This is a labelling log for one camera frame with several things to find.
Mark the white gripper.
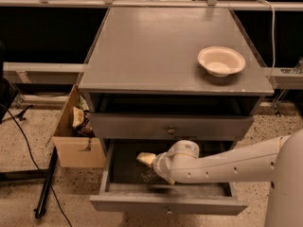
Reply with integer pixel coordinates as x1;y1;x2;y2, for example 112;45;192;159
136;152;175;185

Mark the clear plastic water bottle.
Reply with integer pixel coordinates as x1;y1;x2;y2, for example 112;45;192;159
141;169;158;183

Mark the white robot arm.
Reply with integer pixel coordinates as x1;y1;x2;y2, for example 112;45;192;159
137;130;303;227

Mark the open grey middle drawer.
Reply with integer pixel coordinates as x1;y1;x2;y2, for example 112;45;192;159
90;140;248;216

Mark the round brass drawer knob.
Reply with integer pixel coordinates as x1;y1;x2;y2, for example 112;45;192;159
168;126;175;134

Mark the closed grey upper drawer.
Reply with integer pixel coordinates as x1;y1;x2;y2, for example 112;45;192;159
90;113;254;141

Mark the grey wooden drawer cabinet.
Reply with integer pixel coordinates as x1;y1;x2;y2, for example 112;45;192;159
78;7;275;156

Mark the brown cardboard box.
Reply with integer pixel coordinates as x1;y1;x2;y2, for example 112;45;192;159
52;85;106;168

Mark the snack bag in box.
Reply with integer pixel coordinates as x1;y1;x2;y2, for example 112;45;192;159
72;96;95;137

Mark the white paper bowl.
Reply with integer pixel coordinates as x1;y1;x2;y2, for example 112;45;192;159
197;46;245;78

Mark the black metal floor bar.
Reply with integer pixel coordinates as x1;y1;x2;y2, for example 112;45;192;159
34;148;58;219

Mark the grey metal rail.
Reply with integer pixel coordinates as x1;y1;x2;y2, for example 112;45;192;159
4;62;84;84

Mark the white hanging cable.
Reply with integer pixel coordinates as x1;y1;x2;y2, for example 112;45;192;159
257;0;276;79

